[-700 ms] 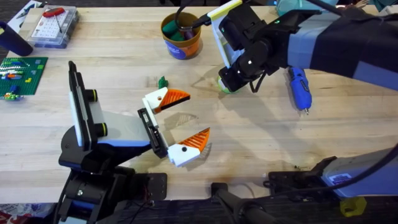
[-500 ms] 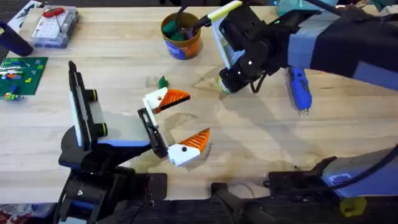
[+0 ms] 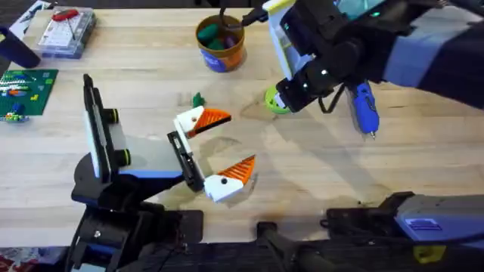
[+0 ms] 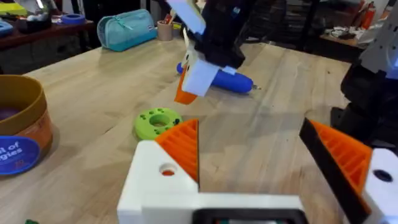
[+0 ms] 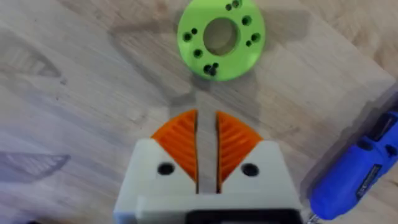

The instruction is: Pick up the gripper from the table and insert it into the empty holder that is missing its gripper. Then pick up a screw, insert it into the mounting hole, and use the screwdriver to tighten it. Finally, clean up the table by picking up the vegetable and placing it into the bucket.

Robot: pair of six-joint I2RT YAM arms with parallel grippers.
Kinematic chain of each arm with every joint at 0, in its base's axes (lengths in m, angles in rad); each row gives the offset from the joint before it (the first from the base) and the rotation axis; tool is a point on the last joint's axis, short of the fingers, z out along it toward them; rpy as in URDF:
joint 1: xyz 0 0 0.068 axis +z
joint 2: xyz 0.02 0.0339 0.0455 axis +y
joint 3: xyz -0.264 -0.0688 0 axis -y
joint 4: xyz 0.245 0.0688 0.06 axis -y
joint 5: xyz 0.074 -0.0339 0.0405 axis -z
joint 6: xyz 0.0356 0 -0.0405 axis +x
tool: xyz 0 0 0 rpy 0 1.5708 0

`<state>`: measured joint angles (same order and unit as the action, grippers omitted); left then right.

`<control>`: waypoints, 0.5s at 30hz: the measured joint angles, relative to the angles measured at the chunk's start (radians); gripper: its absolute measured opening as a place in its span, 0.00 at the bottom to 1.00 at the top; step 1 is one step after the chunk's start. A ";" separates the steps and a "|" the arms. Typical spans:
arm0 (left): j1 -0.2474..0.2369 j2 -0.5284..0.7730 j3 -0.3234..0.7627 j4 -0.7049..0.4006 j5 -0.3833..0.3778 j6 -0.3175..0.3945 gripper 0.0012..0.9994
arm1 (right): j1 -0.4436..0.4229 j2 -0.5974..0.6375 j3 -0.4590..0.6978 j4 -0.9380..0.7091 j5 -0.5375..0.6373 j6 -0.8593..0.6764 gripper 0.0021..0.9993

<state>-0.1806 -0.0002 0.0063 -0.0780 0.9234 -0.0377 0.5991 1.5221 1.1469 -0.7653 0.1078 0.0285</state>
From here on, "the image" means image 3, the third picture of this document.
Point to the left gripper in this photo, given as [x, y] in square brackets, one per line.
[151, 155]

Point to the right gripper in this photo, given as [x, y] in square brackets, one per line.
[340, 53]

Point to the clear box with red tool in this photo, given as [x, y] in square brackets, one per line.
[64, 36]

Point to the colourful printed sheet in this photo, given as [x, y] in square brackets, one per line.
[30, 260]

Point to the orange tub with toys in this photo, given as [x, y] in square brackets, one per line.
[221, 49]

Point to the green board with blocks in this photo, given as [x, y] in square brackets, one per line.
[26, 90]

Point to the right wrist upright plate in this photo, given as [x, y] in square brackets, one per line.
[281, 41]

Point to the white printed card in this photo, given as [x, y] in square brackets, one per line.
[28, 19]

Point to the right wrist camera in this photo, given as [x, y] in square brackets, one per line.
[357, 8]

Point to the green vegetable toy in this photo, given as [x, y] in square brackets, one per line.
[198, 100]

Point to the black rail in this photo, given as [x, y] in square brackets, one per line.
[227, 260]

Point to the dark blue cylinder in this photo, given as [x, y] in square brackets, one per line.
[17, 51]

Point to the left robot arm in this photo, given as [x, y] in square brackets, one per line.
[113, 238]

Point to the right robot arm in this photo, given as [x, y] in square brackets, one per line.
[423, 45]

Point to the green disc with holes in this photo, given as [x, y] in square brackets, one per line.
[271, 104]

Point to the blue electric screwdriver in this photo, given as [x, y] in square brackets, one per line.
[365, 109]

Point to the wrist upright plate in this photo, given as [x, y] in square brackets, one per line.
[281, 41]
[96, 132]

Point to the left wrist upright plate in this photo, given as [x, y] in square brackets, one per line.
[96, 132]

